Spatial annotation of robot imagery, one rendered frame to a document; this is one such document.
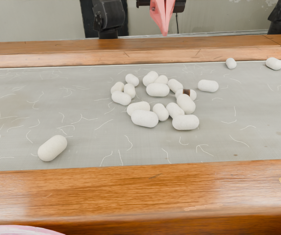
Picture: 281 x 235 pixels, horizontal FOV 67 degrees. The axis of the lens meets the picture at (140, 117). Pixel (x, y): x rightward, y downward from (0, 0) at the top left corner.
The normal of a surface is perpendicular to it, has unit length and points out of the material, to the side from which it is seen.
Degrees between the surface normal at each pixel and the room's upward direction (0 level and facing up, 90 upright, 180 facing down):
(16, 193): 0
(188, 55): 45
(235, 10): 90
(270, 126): 0
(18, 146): 0
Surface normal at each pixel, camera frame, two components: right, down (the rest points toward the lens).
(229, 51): 0.02, -0.15
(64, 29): 0.11, 0.58
